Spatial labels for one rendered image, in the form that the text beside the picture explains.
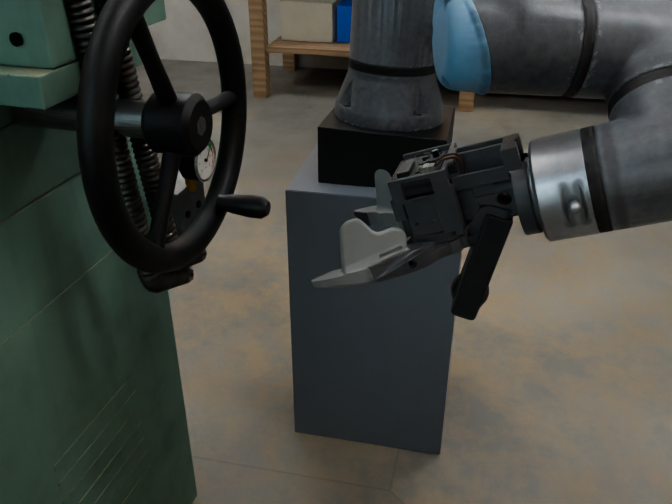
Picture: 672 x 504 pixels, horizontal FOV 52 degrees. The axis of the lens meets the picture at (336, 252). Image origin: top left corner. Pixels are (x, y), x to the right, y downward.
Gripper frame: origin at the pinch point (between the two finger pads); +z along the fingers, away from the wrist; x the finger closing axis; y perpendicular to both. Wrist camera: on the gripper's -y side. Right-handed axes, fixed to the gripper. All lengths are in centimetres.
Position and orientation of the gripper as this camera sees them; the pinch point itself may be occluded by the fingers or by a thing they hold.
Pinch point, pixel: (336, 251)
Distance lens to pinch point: 68.7
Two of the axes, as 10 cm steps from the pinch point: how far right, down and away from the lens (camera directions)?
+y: -3.3, -8.7, -3.8
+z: -9.0, 1.7, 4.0
